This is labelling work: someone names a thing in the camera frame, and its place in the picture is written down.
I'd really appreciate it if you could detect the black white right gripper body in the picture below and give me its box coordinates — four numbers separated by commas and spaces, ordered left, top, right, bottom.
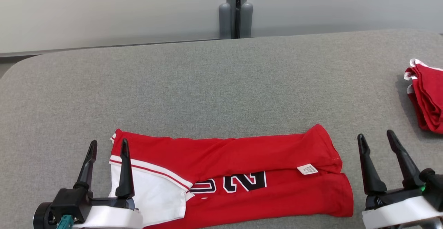
362, 185, 443, 229

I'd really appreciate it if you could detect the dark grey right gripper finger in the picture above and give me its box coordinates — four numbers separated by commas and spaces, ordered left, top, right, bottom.
387, 129, 425, 189
357, 134, 388, 196

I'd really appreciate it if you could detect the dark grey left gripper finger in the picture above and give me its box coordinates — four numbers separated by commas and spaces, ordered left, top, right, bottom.
73, 140, 98, 192
115, 138, 135, 199

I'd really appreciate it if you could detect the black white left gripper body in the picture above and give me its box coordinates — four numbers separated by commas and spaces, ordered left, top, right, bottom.
52, 187, 143, 229

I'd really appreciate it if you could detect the red white basketball jersey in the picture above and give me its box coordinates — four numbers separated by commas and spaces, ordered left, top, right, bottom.
108, 123, 354, 229

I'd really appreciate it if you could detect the folded red garment white trim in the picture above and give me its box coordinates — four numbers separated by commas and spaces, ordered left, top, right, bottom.
404, 58, 443, 134

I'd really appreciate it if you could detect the black cable teal connector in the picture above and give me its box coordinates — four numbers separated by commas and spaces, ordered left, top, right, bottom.
57, 214, 76, 229

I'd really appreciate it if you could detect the grey metal partition post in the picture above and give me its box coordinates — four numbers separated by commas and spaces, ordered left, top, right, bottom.
218, 0, 254, 39

